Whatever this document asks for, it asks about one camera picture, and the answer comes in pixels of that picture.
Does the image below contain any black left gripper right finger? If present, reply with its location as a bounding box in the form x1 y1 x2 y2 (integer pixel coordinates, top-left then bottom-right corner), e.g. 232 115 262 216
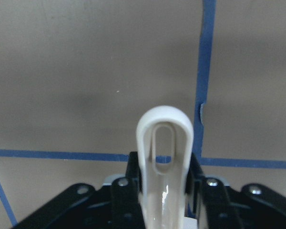
186 154 243 229

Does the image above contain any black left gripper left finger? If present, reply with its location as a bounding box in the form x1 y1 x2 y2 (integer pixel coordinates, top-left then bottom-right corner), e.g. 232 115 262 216
111 152 145 229

